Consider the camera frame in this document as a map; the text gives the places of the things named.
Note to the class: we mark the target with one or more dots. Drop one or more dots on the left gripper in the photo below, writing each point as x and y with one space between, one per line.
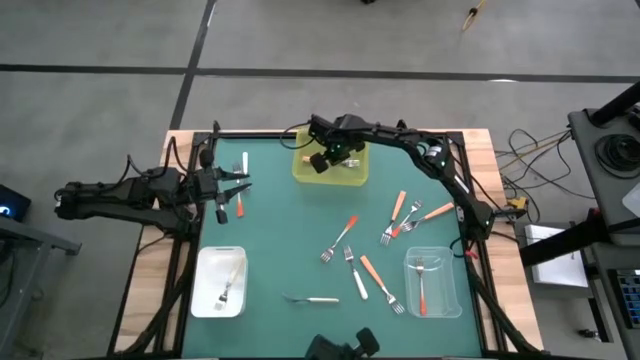
210 187

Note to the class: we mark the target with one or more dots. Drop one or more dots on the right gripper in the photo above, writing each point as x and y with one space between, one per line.
335 132

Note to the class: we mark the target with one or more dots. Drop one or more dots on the clear plastic bin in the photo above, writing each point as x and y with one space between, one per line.
445 290

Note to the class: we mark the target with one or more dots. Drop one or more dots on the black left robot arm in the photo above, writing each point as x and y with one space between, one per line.
115 197

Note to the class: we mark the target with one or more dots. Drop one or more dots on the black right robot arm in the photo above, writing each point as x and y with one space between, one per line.
450 175

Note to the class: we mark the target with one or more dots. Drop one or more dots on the yellow translucent plastic bin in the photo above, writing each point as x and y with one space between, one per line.
330 177

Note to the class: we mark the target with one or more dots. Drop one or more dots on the teal table mat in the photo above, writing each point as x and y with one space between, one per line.
280 240

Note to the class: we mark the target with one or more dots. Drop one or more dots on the white plastic bin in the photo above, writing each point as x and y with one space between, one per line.
210 270

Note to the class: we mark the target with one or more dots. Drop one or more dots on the black device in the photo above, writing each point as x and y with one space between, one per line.
340 350

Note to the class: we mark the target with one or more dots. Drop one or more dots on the grey side desk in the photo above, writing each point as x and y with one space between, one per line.
45 242

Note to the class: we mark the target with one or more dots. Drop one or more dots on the black monitor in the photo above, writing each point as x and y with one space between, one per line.
12 200

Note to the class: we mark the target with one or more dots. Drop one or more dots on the grey equipment cart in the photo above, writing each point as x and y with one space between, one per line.
582 127

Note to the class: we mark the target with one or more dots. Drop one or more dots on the black diagonal beam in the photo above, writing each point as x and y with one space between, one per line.
560 242

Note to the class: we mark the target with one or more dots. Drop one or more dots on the white box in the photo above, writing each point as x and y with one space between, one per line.
560 270

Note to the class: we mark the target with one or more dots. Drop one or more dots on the black pole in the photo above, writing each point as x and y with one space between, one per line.
617 105

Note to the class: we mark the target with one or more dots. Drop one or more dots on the white sheet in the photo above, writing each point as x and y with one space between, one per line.
632 200

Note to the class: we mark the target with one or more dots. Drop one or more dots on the small black floor object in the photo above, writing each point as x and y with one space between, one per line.
589 334

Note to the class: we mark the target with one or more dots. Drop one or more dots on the black keypad with coloured keys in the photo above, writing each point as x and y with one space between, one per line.
627 295

